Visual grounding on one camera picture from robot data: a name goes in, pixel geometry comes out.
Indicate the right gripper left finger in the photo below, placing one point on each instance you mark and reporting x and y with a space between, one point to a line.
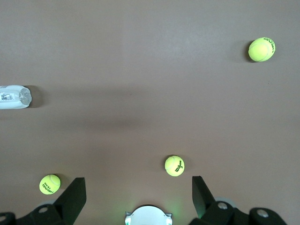
68 204

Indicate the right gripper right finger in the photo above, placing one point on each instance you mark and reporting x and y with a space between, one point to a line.
204 201

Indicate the tennis ball can white label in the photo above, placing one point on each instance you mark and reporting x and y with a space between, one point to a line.
14 103

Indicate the yellow tennis ball Head print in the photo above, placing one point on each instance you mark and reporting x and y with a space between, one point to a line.
49 184

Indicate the yellow tennis ball Wilson print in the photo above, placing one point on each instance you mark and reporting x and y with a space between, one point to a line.
174 165

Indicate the yellow tennis ball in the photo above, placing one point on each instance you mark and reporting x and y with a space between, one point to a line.
262 49

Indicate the brown table cover mat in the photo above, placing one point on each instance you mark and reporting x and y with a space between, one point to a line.
150 70

